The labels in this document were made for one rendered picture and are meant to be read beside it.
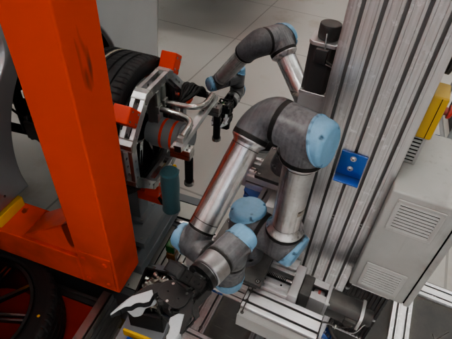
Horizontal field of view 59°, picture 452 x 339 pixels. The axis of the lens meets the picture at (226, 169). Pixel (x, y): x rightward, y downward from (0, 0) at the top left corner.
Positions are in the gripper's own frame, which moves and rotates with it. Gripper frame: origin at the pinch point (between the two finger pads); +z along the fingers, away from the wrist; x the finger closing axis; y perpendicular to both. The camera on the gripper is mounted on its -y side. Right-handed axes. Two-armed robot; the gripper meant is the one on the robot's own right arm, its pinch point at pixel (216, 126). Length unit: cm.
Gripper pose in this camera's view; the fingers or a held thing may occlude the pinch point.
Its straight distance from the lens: 195.5
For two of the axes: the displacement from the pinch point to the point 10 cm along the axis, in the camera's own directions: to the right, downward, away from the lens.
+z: -3.3, 6.2, -7.1
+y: 0.5, -7.4, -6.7
